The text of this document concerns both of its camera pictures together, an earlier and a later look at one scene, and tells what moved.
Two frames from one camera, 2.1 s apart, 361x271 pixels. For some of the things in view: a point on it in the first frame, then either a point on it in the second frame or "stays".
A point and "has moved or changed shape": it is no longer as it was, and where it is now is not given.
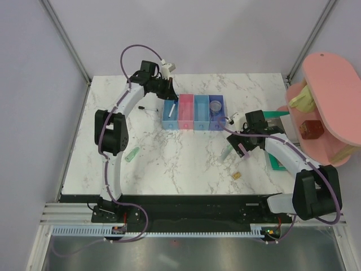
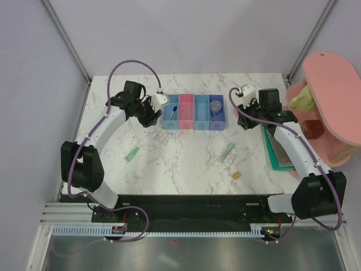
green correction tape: x=225 y=152 stays
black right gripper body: x=247 y=142 → x=253 y=109
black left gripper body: x=160 y=87 → x=145 y=114
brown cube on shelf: x=311 y=129 stays
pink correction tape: x=246 y=154 has moved or changed shape
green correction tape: x=131 y=154 stays
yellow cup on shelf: x=304 y=103 stays
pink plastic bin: x=186 y=112 stays
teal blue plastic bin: x=201 y=112 stays
